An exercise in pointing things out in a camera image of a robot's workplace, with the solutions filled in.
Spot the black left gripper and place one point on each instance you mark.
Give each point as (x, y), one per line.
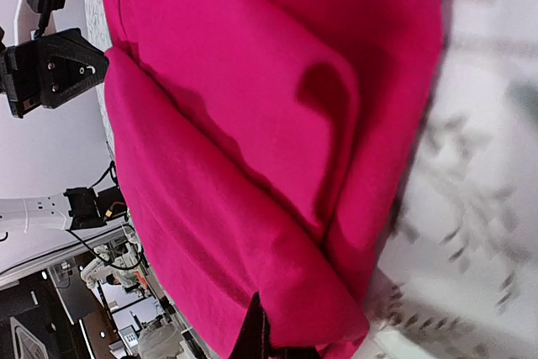
(49, 71)

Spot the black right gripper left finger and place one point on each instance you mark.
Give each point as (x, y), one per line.
(253, 341)

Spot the floral patterned tablecloth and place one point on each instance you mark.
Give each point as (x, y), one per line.
(456, 263)

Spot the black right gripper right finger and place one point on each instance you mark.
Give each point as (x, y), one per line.
(295, 353)

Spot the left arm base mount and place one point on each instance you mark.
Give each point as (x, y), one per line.
(91, 210)

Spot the red t-shirt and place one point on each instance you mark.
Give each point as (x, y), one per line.
(259, 147)

